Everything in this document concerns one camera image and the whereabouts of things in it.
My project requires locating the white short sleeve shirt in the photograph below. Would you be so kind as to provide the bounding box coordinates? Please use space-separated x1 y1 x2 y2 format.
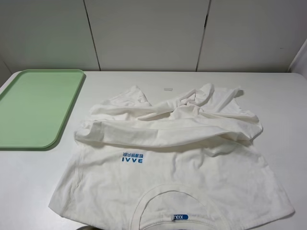
49 83 295 230

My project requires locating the green plastic tray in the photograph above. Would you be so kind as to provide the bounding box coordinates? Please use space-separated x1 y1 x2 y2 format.
0 69 84 150

